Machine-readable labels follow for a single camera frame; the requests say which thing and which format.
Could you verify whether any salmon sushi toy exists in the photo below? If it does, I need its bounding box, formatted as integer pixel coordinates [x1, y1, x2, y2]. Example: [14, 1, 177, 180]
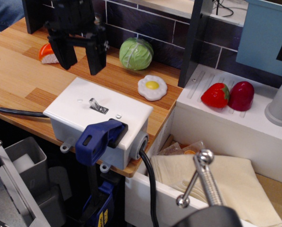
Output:
[38, 43, 59, 64]

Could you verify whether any white electrical switch box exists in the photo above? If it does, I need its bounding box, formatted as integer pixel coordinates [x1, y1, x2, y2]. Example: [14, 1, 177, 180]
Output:
[44, 78, 153, 170]

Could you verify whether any plastic food packet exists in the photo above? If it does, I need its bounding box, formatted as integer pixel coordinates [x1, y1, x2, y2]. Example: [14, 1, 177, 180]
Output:
[158, 141, 205, 156]

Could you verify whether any dark grey upright post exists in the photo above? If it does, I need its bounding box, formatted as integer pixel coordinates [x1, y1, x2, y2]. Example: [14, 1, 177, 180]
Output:
[178, 0, 213, 87]

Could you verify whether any metal clamp screw handle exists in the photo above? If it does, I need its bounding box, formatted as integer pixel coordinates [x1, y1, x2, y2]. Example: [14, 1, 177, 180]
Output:
[176, 148, 224, 208]

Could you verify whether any black cable from box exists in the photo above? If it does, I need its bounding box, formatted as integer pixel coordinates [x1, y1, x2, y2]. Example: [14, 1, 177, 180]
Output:
[138, 149, 159, 227]

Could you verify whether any dark red plum toy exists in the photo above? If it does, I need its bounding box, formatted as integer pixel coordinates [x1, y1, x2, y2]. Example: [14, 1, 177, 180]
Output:
[228, 81, 255, 112]

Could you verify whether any white sink unit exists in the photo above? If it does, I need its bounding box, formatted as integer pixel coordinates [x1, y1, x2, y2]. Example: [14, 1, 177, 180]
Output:
[124, 65, 282, 227]

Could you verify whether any clear light switch toggle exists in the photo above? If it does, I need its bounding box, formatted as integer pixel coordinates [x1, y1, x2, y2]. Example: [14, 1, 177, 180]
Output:
[89, 98, 104, 112]

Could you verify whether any red strawberry toy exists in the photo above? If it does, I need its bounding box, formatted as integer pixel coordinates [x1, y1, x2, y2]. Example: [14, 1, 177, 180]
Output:
[201, 83, 230, 108]

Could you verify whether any dark grey left post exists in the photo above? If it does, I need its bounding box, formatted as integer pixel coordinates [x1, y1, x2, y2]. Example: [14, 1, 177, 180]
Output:
[22, 0, 52, 34]

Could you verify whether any green cabbage toy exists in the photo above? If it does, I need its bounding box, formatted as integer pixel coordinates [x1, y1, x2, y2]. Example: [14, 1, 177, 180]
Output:
[119, 37, 154, 70]

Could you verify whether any black cable with green wire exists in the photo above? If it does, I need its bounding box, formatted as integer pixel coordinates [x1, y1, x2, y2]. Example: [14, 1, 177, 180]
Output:
[0, 101, 49, 118]

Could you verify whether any blue bar clamp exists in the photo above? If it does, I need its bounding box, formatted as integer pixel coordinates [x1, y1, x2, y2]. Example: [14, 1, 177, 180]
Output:
[75, 119, 128, 227]

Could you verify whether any grey plastic bin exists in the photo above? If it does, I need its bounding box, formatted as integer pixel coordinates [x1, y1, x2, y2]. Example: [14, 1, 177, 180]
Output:
[5, 137, 51, 205]

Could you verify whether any fried egg toy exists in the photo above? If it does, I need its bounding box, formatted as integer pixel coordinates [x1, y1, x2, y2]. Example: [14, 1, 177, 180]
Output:
[138, 75, 167, 101]

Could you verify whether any light blue cabinet box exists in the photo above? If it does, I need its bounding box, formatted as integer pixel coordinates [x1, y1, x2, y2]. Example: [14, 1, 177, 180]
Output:
[236, 0, 282, 76]

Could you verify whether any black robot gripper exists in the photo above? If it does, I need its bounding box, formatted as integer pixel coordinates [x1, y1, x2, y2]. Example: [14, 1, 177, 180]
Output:
[44, 0, 108, 75]

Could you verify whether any folded cream cloth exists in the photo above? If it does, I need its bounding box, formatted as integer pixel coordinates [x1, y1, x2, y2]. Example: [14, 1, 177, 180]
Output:
[150, 155, 282, 227]

